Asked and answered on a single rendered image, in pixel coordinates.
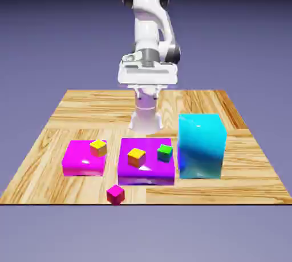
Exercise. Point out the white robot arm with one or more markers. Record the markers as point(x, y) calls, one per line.
point(146, 26)

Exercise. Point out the small pink cube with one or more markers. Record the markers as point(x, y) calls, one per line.
point(115, 194)

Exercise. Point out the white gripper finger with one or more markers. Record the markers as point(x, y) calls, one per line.
point(138, 93)
point(156, 92)

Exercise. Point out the large cyan box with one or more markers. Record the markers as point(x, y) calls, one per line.
point(200, 145)

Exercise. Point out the large magenta box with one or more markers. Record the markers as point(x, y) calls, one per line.
point(83, 159)

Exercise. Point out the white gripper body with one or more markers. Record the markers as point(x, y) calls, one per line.
point(147, 76)

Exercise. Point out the small green cube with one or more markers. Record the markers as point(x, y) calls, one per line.
point(164, 152)

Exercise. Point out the large purple box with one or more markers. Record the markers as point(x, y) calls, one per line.
point(146, 163)

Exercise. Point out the small yellow cube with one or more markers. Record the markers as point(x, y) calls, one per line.
point(98, 147)

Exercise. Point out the small orange cube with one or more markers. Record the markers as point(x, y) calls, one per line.
point(136, 157)

